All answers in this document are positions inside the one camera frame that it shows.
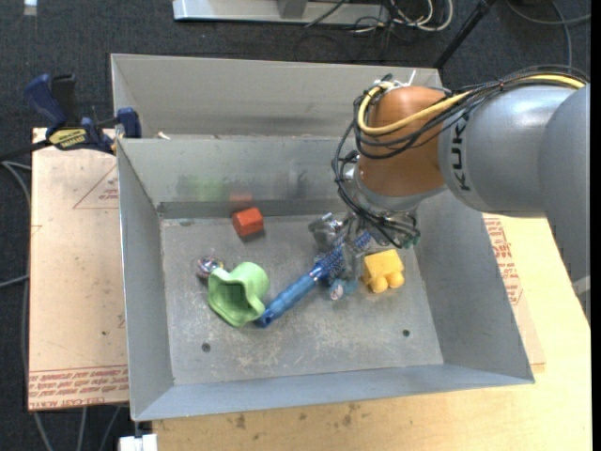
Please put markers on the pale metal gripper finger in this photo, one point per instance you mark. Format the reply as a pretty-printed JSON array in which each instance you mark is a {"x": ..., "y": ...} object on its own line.
[{"x": 351, "y": 263}]

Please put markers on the small clear blue object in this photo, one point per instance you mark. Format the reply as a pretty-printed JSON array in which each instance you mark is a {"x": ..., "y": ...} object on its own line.
[{"x": 339, "y": 290}]

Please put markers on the yellow toy brick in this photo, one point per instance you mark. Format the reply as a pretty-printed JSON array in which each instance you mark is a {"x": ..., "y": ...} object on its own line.
[{"x": 382, "y": 270}]

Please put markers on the blue brush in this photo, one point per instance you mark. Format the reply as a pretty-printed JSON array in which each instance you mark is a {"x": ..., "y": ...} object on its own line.
[{"x": 293, "y": 294}]

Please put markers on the red-brown small block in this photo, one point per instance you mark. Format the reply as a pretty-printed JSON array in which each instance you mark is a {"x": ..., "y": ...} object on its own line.
[{"x": 247, "y": 221}]

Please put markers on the grey metal bin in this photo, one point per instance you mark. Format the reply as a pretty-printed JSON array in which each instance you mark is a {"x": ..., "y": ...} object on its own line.
[{"x": 300, "y": 346}]

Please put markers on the green wavy-rimmed cup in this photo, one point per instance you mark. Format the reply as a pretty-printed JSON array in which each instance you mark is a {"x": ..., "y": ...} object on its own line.
[{"x": 235, "y": 294}]

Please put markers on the multicoloured small ball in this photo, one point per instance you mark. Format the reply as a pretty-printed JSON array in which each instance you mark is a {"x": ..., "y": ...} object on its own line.
[{"x": 208, "y": 267}]

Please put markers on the brown cardboard board, red print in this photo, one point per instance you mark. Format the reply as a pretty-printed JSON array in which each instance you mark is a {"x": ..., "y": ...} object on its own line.
[{"x": 75, "y": 275}]

